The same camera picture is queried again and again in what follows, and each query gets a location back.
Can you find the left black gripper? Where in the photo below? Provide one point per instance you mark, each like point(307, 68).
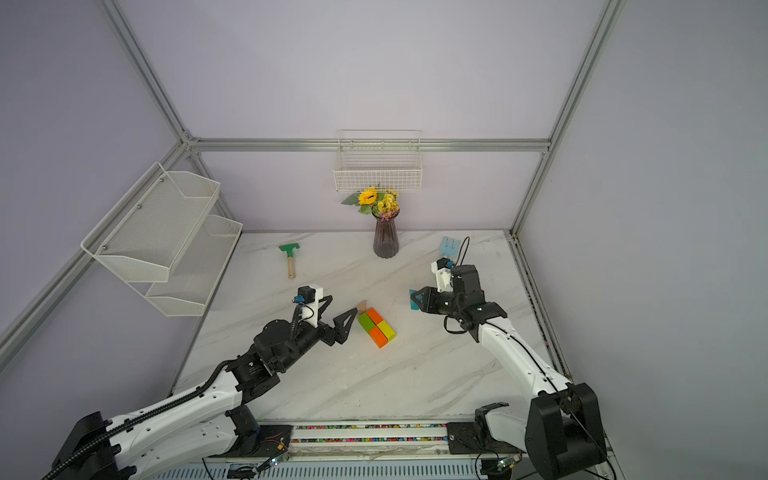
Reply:
point(340, 333)

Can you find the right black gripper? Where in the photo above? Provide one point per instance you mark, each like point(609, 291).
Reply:
point(429, 295)

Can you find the teal block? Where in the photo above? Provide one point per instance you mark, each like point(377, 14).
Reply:
point(413, 304)

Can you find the green rectangular block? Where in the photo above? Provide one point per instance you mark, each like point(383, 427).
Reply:
point(366, 322)

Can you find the orange block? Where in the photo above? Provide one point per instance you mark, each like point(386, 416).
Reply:
point(379, 338)
point(374, 316)

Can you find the yellow rectangular block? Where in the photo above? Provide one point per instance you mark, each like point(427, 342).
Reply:
point(386, 330)

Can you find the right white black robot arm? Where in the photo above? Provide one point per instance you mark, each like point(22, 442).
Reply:
point(555, 422)

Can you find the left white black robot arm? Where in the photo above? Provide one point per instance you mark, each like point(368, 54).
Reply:
point(210, 419)

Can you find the light blue toy fork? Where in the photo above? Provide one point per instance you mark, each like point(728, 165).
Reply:
point(449, 247)

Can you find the dark ribbed glass vase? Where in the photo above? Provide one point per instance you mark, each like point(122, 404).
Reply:
point(386, 241)

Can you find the yellow artificial flower bouquet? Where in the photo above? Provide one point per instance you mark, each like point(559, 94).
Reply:
point(381, 203)

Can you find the white two-tier mesh shelf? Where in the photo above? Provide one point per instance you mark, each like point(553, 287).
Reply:
point(165, 242)

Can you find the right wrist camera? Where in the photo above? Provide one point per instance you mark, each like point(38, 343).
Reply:
point(441, 269)

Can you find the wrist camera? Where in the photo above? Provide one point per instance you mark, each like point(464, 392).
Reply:
point(441, 269)
point(307, 302)

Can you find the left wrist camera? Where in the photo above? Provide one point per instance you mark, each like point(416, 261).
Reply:
point(307, 302)

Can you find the green toy rake wooden handle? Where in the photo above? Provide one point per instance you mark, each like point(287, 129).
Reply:
point(289, 250)

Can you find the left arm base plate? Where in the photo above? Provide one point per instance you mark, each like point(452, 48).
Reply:
point(253, 439)

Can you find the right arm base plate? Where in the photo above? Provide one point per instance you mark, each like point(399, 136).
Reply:
point(475, 437)

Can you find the white wire wall basket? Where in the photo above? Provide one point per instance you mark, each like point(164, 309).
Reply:
point(378, 158)

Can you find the aluminium front rail frame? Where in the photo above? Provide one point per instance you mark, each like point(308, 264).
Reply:
point(366, 447)

